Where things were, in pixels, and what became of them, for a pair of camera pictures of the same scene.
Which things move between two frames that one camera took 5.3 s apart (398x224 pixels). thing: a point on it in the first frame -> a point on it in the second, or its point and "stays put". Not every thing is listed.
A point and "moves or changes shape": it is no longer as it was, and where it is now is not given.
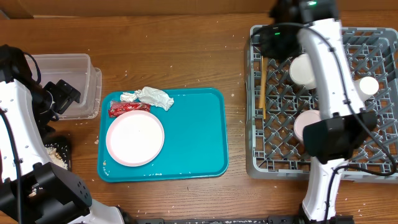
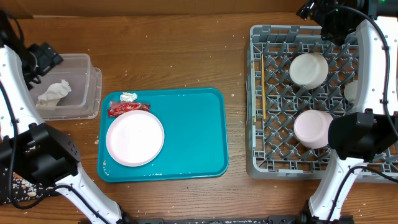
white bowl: [301, 71] stays put
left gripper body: [62, 98] -> [36, 61]
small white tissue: [127, 97] stays put
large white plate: [135, 138] stays put
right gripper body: [282, 46] -> [333, 22]
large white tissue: [154, 98] moves or changes shape
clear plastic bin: [77, 71] stays put
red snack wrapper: [117, 107] stays put
